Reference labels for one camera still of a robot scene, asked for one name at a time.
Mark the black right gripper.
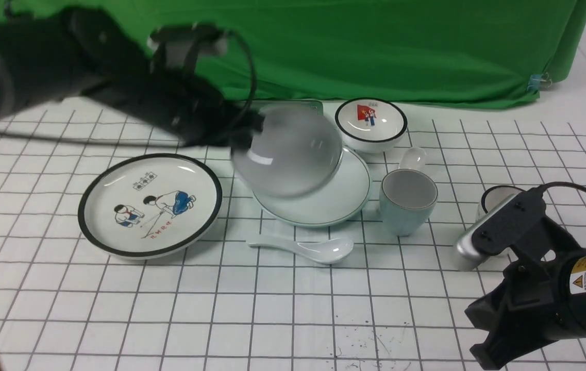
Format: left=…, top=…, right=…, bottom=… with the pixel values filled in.
left=465, top=217, right=586, bottom=370

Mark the white black-rimmed cartoon cup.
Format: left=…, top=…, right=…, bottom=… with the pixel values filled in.
left=476, top=185, right=524, bottom=221

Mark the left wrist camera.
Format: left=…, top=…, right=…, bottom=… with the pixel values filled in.
left=147, top=23, right=229, bottom=75

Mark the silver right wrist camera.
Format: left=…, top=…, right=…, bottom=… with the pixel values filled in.
left=451, top=188, right=546, bottom=272

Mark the white spoon with printed handle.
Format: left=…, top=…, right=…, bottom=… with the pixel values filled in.
left=398, top=146, right=427, bottom=171

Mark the blue binder clip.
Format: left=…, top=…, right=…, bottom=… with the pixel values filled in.
left=526, top=72, right=554, bottom=92

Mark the pale blue cup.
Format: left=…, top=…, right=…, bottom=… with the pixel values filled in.
left=378, top=169, right=439, bottom=237

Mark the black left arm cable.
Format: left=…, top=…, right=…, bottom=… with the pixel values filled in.
left=0, top=31, right=258, bottom=150

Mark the pale blue plate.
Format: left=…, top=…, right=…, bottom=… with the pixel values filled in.
left=253, top=146, right=372, bottom=228

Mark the pale blue bowl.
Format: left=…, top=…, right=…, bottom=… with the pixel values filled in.
left=230, top=104, right=344, bottom=198

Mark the small black-rimmed cartoon bowl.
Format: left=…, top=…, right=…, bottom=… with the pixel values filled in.
left=334, top=98, right=408, bottom=154

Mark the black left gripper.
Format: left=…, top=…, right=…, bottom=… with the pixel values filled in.
left=85, top=72, right=264, bottom=149

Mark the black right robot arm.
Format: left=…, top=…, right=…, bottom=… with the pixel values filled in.
left=465, top=217, right=586, bottom=369

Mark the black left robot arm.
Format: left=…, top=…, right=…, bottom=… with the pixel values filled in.
left=0, top=1, right=264, bottom=149

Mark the black-rimmed cartoon plate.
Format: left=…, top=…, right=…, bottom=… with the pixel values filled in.
left=77, top=153, right=223, bottom=259

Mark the plain white ceramic spoon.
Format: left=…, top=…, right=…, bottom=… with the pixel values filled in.
left=246, top=234, right=355, bottom=265

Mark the green backdrop cloth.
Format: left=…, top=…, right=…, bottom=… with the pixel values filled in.
left=13, top=1, right=586, bottom=110

